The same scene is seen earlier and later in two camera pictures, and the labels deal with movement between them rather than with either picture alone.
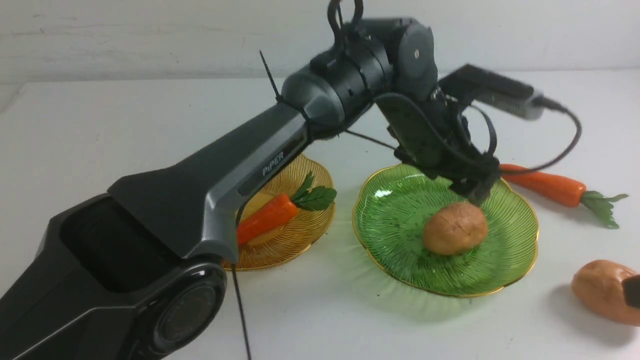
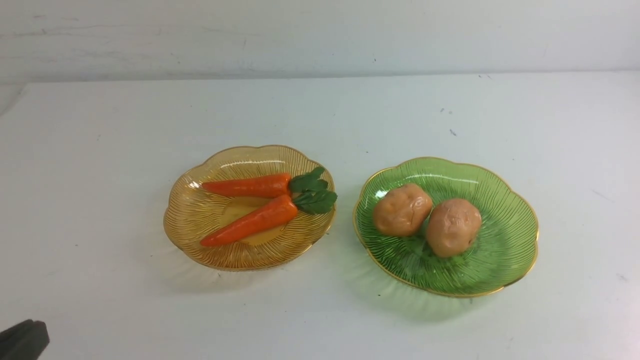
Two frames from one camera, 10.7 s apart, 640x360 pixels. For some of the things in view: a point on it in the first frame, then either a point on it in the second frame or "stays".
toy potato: (455, 229) stays
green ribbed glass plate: (391, 208) stays
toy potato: (598, 284) -> (399, 211)
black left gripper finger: (476, 186) -> (24, 341)
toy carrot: (565, 192) -> (272, 184)
